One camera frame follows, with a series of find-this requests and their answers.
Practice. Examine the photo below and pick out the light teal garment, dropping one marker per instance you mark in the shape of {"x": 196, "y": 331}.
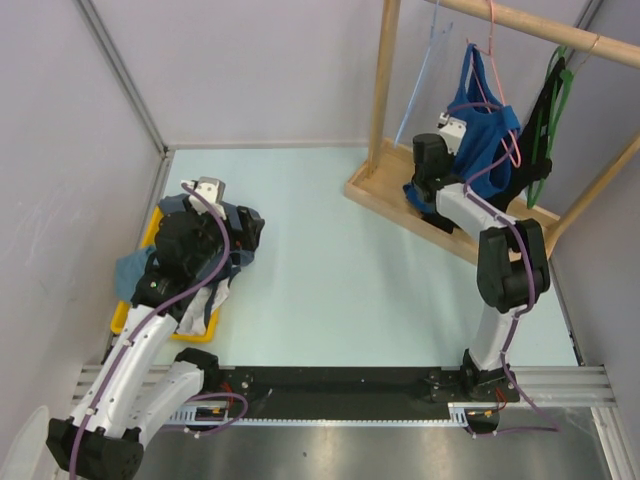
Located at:
{"x": 129, "y": 270}

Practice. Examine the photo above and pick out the black garment on hanger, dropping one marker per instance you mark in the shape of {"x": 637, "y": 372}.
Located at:
{"x": 527, "y": 172}

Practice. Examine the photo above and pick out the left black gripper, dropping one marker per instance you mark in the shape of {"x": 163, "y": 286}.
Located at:
{"x": 250, "y": 229}

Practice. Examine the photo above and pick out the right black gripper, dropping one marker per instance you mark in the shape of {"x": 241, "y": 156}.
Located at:
{"x": 450, "y": 159}

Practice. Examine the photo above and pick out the yellow plastic basket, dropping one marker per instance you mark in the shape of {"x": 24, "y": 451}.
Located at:
{"x": 120, "y": 314}

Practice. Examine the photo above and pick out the wooden clothes rack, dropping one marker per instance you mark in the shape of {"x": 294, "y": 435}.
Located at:
{"x": 377, "y": 184}

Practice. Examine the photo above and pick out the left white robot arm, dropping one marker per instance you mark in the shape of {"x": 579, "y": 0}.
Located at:
{"x": 106, "y": 434}

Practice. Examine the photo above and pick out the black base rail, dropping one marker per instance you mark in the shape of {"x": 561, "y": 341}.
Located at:
{"x": 353, "y": 394}

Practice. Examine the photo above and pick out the light blue wire hanger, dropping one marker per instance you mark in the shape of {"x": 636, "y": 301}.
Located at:
{"x": 417, "y": 117}

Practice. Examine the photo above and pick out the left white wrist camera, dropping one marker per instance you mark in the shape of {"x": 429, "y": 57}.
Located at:
{"x": 204, "y": 195}

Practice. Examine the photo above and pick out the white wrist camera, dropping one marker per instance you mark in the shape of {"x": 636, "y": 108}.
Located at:
{"x": 452, "y": 130}
{"x": 204, "y": 195}

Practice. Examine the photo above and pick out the pink wire hanger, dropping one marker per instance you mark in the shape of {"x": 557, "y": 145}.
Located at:
{"x": 495, "y": 75}

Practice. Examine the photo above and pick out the blue tank top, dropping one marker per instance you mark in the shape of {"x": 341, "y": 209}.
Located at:
{"x": 481, "y": 158}

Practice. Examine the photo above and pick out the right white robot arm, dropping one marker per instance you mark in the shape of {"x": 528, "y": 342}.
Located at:
{"x": 512, "y": 266}

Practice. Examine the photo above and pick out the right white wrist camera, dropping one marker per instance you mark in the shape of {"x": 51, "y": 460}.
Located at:
{"x": 452, "y": 130}

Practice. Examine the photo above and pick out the white garment with stripes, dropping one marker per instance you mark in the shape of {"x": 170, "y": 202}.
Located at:
{"x": 195, "y": 320}

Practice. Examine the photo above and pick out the grey-blue printed t-shirt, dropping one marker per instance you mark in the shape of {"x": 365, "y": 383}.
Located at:
{"x": 237, "y": 256}

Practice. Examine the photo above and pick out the green hanger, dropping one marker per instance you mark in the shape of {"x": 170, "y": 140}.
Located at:
{"x": 557, "y": 88}

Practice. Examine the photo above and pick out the aluminium frame post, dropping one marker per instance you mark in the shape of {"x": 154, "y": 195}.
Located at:
{"x": 115, "y": 62}

